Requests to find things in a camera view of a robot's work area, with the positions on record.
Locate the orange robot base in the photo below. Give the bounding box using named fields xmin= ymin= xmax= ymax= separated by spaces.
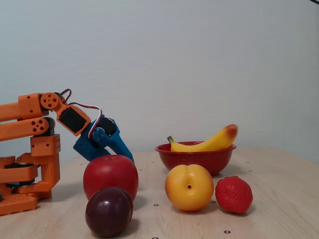
xmin=0 ymin=152 xmax=62 ymax=216

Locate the dark purple toy plum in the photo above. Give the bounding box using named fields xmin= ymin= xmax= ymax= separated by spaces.
xmin=85 ymin=186 xmax=134 ymax=238

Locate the red toy apple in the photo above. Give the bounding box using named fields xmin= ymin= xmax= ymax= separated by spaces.
xmin=83 ymin=154 xmax=139 ymax=202

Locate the orange yellow toy peach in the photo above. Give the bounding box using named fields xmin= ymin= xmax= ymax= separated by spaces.
xmin=164 ymin=164 xmax=215 ymax=213

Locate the red speckled enamel bowl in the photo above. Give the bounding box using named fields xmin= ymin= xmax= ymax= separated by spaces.
xmin=155 ymin=141 xmax=237 ymax=177

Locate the blue gripper black motor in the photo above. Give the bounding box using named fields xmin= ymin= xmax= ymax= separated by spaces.
xmin=73 ymin=115 xmax=136 ymax=164

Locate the yellow toy banana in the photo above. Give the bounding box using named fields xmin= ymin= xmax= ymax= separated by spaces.
xmin=166 ymin=123 xmax=239 ymax=152

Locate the red white gripper servo cable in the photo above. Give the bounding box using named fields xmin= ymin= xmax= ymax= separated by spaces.
xmin=67 ymin=102 xmax=103 ymax=139

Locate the red black looped servo cable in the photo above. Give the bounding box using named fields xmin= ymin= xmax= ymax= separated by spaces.
xmin=59 ymin=89 xmax=73 ymax=105

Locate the red toy strawberry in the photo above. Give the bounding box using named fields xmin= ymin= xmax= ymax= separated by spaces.
xmin=215 ymin=175 xmax=254 ymax=215

